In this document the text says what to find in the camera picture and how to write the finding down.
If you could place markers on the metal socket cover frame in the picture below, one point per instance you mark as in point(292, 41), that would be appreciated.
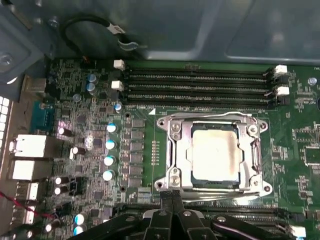
point(182, 162)

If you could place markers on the blue-topped silver capacitor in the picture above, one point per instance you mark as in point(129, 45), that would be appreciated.
point(110, 144)
point(112, 128)
point(109, 160)
point(108, 175)

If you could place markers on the black PC case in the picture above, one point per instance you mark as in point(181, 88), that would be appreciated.
point(175, 30)

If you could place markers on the silver rear port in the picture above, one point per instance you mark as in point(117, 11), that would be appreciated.
point(23, 170)
point(27, 191)
point(30, 146)

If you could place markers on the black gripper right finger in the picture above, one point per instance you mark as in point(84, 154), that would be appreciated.
point(190, 227)

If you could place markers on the green motherboard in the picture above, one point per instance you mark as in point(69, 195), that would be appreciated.
point(287, 155)

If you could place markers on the silver-topped CPU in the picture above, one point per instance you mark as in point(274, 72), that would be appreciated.
point(215, 152)

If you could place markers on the CPU socket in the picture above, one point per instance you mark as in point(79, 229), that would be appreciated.
point(166, 125)

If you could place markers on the metal socket locking lever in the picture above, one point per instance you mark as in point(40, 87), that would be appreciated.
point(200, 115)
point(225, 196)

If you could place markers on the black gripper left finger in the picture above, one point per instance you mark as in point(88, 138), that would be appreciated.
point(157, 227)

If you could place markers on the teal rear port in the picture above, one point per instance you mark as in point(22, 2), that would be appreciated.
point(42, 117)

